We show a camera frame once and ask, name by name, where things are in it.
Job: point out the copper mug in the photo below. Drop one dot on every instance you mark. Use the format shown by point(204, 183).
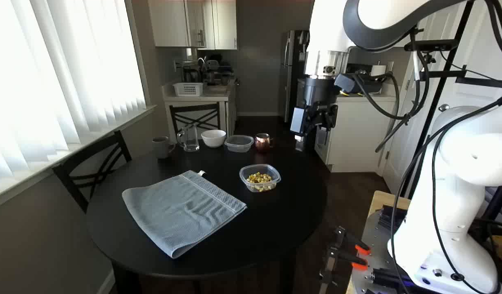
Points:
point(263, 142)

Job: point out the clear drinking glass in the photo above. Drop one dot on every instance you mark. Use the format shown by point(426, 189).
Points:
point(189, 139)

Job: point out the white counter with sink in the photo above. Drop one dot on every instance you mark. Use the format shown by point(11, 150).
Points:
point(218, 100)

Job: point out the white ceramic bowl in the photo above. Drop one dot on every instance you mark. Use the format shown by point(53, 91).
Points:
point(214, 137)

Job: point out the blue grey folded towel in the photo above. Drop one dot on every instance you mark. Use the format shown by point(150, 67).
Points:
point(179, 209)

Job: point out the empty clear plastic container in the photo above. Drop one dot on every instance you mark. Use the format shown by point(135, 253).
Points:
point(240, 142)

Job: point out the clear plastic candy container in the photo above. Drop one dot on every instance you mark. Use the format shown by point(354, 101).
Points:
point(259, 176)

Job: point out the dark steel refrigerator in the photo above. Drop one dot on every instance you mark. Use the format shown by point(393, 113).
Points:
point(294, 70)

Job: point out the white plastic bin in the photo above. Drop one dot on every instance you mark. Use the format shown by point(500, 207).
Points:
point(187, 88)

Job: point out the black coffee machine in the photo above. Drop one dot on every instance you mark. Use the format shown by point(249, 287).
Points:
point(215, 67)

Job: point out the black wooden chair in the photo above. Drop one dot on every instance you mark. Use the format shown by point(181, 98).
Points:
point(196, 116)
point(93, 163)

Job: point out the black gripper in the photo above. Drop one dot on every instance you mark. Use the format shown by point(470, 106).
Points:
point(318, 91)

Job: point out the white upper kitchen cabinets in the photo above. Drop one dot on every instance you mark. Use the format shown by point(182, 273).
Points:
point(194, 23)

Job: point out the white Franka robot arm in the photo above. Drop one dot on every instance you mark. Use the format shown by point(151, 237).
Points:
point(469, 163)

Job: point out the black camera tripod stand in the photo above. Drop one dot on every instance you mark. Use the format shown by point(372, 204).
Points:
point(441, 82)

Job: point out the white kitchen counter cabinet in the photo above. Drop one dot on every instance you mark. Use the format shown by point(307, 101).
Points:
point(359, 132)

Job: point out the robot mounting platform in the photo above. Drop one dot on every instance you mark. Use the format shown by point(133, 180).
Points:
point(379, 217)

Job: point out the white vertical window blinds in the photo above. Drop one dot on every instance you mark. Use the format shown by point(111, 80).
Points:
point(60, 70)

